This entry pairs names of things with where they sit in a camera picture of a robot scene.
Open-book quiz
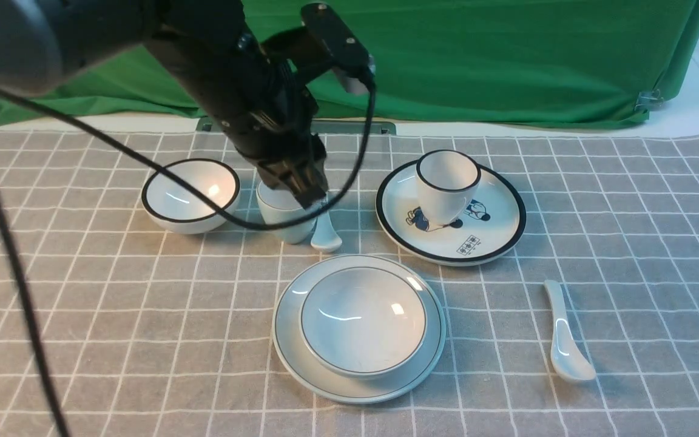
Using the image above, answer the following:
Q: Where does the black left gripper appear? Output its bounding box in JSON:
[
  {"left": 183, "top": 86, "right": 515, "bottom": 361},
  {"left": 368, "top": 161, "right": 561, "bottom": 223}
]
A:
[{"left": 219, "top": 85, "right": 328, "bottom": 208}]

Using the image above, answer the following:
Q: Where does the pale blue cup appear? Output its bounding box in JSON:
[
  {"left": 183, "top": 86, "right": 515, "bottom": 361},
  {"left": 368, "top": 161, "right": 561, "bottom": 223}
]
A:
[{"left": 257, "top": 181, "right": 320, "bottom": 245}]

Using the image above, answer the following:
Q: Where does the pale blue thin-rimmed bowl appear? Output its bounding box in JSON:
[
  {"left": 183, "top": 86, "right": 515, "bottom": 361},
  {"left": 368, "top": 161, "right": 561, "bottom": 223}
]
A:
[{"left": 299, "top": 266, "right": 429, "bottom": 377}]

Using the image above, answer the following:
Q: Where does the plain white ceramic spoon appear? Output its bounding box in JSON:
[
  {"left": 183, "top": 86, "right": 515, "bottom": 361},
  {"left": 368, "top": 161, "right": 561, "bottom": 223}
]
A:
[{"left": 544, "top": 280, "right": 596, "bottom": 384}]

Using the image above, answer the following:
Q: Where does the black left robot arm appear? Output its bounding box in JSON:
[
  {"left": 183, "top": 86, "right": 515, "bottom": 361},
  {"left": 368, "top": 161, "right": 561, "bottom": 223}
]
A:
[{"left": 0, "top": 1, "right": 339, "bottom": 208}]

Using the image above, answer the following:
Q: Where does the white spoon with characters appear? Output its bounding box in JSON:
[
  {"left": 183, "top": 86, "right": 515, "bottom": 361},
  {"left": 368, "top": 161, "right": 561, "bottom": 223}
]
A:
[{"left": 311, "top": 210, "right": 342, "bottom": 252}]

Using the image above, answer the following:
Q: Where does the black rimmed white bowl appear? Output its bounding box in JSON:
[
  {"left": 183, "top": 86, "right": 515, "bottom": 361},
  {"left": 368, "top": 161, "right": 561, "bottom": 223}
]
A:
[{"left": 140, "top": 158, "right": 241, "bottom": 234}]

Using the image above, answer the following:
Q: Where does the black rimmed white cup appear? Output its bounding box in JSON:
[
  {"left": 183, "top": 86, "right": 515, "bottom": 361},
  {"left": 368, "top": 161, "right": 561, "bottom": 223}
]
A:
[{"left": 415, "top": 149, "right": 482, "bottom": 227}]

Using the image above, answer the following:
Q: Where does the green backdrop cloth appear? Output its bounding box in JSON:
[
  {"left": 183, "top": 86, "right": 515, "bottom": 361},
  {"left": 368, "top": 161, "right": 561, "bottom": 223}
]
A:
[{"left": 0, "top": 0, "right": 699, "bottom": 130}]

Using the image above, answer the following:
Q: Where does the pale blue large plate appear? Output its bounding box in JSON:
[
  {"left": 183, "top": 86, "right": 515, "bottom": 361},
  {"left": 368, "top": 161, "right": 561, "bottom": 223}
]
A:
[{"left": 272, "top": 254, "right": 447, "bottom": 404}]

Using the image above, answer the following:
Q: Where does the black rimmed illustrated plate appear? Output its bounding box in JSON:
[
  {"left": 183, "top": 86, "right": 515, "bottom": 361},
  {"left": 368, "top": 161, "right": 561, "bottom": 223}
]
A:
[{"left": 376, "top": 161, "right": 527, "bottom": 266}]

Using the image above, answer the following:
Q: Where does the metal backdrop clip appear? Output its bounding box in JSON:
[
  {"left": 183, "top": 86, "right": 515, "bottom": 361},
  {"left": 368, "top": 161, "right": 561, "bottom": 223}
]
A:
[{"left": 633, "top": 89, "right": 666, "bottom": 112}]

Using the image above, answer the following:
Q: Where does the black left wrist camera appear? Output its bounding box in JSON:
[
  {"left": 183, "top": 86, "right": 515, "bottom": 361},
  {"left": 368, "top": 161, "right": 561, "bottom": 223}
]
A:
[{"left": 300, "top": 2, "right": 376, "bottom": 96}]

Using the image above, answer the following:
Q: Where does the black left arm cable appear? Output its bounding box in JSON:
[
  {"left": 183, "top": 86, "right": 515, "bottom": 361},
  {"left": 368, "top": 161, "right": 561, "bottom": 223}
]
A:
[{"left": 0, "top": 73, "right": 378, "bottom": 437}]

